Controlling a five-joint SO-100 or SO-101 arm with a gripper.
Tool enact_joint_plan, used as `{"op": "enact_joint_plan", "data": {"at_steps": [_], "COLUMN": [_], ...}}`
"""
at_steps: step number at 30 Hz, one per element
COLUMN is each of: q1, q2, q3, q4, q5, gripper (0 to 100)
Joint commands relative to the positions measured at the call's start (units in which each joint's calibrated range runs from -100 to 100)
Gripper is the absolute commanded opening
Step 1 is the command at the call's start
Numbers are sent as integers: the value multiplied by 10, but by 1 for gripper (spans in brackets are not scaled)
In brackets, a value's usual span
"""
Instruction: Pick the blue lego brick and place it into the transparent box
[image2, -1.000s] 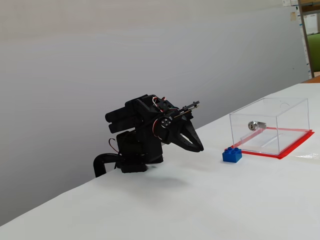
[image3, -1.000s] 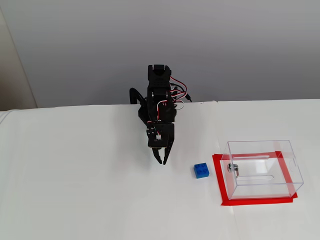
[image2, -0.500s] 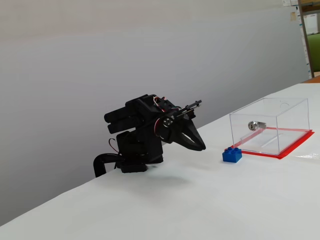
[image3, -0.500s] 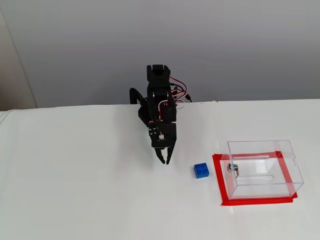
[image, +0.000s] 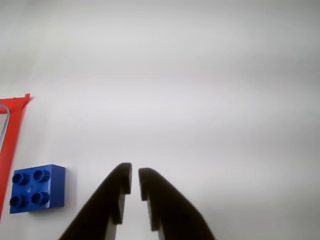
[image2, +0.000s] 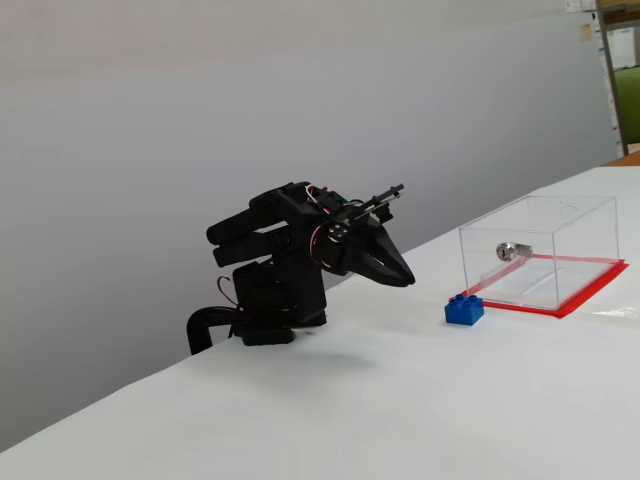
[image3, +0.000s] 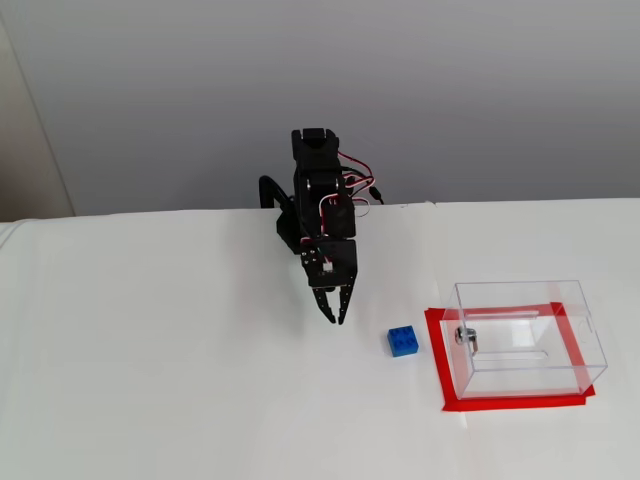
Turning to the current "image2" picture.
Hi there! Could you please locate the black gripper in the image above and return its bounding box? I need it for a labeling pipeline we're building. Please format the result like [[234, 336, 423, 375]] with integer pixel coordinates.
[[315, 212, 417, 290]]

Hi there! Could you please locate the blue lego brick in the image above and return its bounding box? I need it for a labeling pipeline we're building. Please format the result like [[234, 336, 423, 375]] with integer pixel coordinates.
[[443, 293, 486, 327]]

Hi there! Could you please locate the transparent plastic box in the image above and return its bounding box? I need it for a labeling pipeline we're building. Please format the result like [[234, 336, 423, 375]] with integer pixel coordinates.
[[458, 194, 621, 312]]

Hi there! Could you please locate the silver lock cylinder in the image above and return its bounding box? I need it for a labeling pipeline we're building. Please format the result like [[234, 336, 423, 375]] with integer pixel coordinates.
[[494, 241, 536, 264]]

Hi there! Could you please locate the black table clamp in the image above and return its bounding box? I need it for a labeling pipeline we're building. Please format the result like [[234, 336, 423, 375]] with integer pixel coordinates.
[[186, 307, 246, 356]]

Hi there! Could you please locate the grey metal shelf rack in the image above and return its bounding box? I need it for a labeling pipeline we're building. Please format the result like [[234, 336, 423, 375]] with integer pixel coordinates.
[[596, 0, 640, 159]]

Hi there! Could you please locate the white board in shelf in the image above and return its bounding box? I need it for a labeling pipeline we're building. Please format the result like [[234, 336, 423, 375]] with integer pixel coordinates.
[[607, 27, 640, 70]]

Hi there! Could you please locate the red white servo wire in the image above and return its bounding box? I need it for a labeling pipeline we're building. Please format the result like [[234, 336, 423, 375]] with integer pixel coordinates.
[[305, 183, 334, 267], [216, 276, 240, 307]]

